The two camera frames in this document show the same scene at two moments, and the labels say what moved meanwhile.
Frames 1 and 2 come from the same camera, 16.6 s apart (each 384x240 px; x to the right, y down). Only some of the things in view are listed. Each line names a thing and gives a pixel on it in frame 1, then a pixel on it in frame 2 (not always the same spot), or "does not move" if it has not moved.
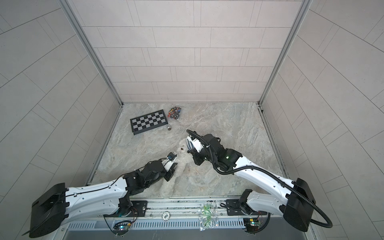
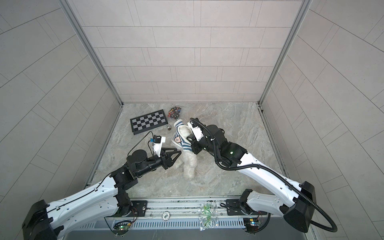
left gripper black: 169,173 -> 165,159
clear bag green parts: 208,216 does not move
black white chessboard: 148,121 does not move
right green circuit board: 251,224 does not move
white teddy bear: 183,152 -> 188,160
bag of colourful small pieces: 174,112 does not move
